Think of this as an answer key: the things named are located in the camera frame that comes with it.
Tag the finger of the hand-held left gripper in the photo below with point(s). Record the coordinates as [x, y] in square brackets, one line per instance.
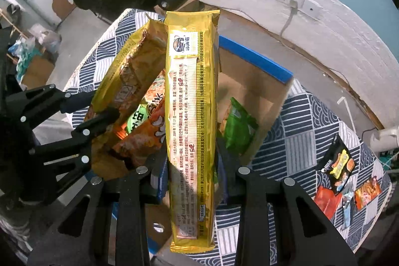
[78, 99]
[99, 122]

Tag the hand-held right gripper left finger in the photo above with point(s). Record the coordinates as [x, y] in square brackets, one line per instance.
[162, 182]

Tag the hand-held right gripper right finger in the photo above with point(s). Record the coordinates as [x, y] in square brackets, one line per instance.
[229, 182]

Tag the orange snack packet green label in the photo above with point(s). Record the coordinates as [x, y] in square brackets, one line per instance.
[146, 132]

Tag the long yellow snack packet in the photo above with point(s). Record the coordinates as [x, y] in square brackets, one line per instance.
[190, 129]

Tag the blue cardboard box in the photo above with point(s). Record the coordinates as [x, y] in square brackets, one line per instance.
[249, 82]

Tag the brown cardboard carton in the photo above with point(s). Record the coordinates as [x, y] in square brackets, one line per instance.
[36, 69]

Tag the clear plastic bag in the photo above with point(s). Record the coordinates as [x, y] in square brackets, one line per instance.
[46, 38]

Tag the red snack packet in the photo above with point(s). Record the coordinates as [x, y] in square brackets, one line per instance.
[325, 200]

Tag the black snack packet white logo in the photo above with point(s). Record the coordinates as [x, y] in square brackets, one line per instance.
[338, 166]

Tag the silver snack packet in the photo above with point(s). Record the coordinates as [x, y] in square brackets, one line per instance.
[346, 210]

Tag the small orange snack packet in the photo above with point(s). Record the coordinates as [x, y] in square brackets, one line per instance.
[367, 192]

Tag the white kettle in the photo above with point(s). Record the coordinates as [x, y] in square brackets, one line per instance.
[386, 138]

